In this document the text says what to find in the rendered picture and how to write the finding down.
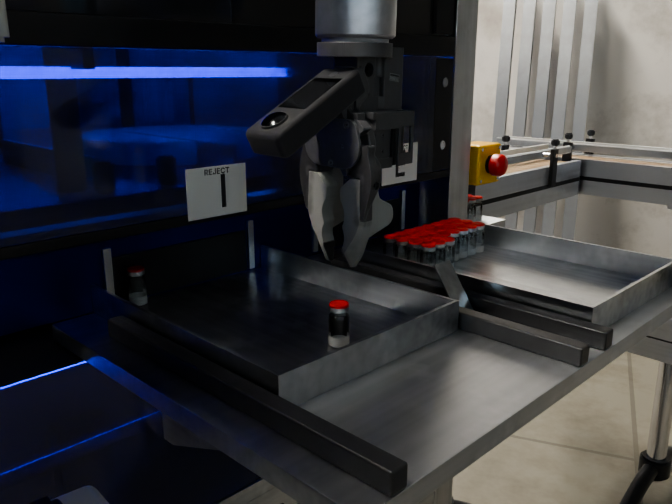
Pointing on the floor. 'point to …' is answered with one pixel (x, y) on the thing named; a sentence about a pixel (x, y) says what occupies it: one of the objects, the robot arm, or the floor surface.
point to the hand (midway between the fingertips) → (336, 252)
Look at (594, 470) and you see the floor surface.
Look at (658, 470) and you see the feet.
